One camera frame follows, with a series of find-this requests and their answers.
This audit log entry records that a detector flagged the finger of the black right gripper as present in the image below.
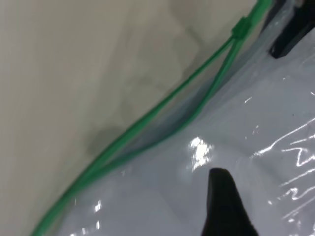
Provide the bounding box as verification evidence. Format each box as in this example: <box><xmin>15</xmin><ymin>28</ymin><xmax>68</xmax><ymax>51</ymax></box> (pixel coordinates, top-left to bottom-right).
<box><xmin>269</xmin><ymin>6</ymin><xmax>315</xmax><ymax>59</ymax></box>

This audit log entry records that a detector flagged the green zipper slider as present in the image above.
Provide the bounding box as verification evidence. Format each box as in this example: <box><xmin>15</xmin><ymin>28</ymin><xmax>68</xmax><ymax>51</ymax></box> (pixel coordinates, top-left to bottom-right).
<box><xmin>232</xmin><ymin>16</ymin><xmax>251</xmax><ymax>39</ymax></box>

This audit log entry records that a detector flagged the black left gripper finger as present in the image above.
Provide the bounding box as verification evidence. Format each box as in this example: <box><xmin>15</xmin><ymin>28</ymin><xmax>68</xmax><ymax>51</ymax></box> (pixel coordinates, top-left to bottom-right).
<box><xmin>201</xmin><ymin>168</ymin><xmax>256</xmax><ymax>236</ymax></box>

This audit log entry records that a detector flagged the clear plastic zipper bag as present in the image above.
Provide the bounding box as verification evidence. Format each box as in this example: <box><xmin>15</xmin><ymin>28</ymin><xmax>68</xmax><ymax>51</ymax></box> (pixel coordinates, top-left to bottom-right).
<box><xmin>29</xmin><ymin>0</ymin><xmax>315</xmax><ymax>236</ymax></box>

